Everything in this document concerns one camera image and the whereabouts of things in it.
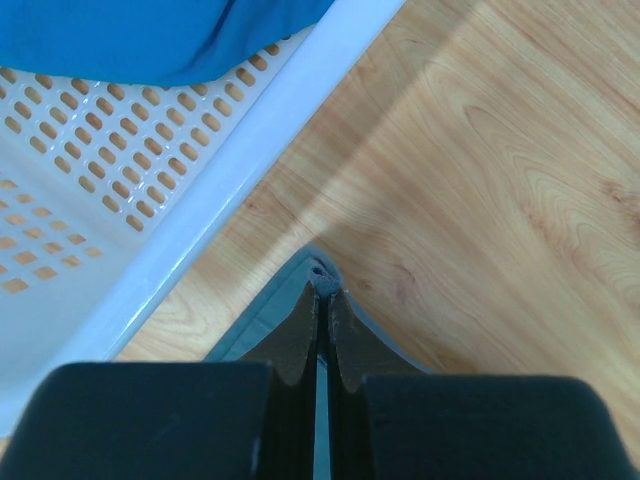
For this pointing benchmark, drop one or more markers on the white plastic laundry basket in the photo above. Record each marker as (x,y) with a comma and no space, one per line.
(109,192)

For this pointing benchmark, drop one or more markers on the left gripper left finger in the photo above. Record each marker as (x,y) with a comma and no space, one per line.
(252,418)

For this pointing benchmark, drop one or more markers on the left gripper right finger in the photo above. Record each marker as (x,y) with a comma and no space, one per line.
(390,420)

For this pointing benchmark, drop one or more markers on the grey-blue t-shirt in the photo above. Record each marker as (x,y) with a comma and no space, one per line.
(264,313)

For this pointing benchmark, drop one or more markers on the teal blue t-shirt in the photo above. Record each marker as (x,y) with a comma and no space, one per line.
(163,43)

